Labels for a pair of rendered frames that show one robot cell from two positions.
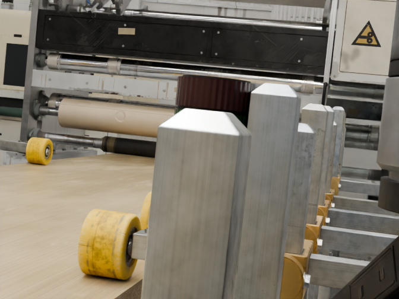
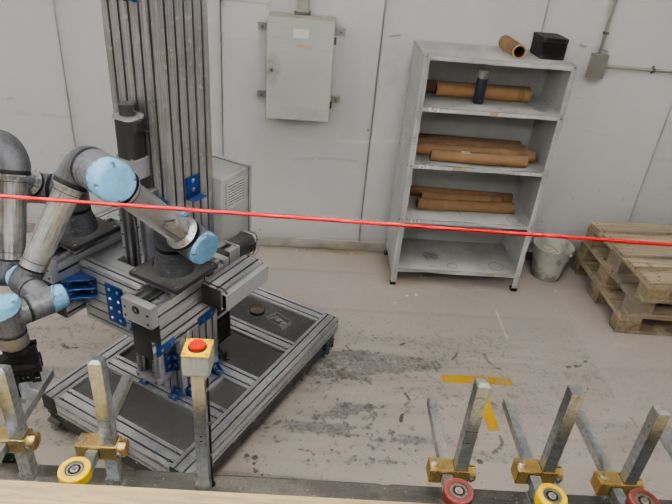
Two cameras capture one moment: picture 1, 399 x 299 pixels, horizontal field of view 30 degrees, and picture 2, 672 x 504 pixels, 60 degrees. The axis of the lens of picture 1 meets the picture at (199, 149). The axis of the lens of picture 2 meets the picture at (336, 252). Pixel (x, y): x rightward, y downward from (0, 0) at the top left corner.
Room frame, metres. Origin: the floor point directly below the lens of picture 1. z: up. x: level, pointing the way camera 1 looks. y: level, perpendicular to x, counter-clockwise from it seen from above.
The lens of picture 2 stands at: (-0.21, 1.28, 2.19)
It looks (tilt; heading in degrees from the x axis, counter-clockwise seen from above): 30 degrees down; 256
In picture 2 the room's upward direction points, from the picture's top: 5 degrees clockwise
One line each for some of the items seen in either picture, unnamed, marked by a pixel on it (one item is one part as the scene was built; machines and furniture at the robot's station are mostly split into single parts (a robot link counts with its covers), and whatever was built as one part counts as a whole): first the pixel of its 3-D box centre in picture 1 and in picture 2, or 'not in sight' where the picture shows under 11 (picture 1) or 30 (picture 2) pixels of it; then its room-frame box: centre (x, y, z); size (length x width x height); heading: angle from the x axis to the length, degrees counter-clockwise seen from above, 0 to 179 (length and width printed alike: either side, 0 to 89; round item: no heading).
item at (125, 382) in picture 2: not in sight; (104, 429); (0.10, -0.02, 0.83); 0.43 x 0.03 x 0.04; 78
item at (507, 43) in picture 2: not in sight; (511, 46); (-2.02, -2.04, 1.59); 0.30 x 0.08 x 0.08; 80
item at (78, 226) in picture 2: not in sight; (76, 217); (0.29, -0.90, 1.09); 0.15 x 0.15 x 0.10
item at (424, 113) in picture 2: not in sight; (467, 172); (-1.92, -2.05, 0.78); 0.90 x 0.45 x 1.55; 170
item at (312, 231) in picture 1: (302, 236); not in sight; (1.08, -0.16, 0.95); 0.13 x 0.06 x 0.05; 168
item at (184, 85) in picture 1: (215, 94); not in sight; (0.58, -0.01, 1.13); 0.06 x 0.06 x 0.02
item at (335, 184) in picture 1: (329, 184); not in sight; (2.06, -0.37, 0.95); 0.13 x 0.06 x 0.05; 168
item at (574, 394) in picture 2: not in sight; (553, 450); (-1.14, 0.31, 0.93); 0.03 x 0.03 x 0.48; 78
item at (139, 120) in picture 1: (203, 127); not in sight; (2.99, -0.01, 1.05); 1.43 x 0.12 x 0.12; 78
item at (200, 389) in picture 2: not in sight; (202, 430); (-0.18, 0.10, 0.93); 0.05 x 0.04 x 0.45; 168
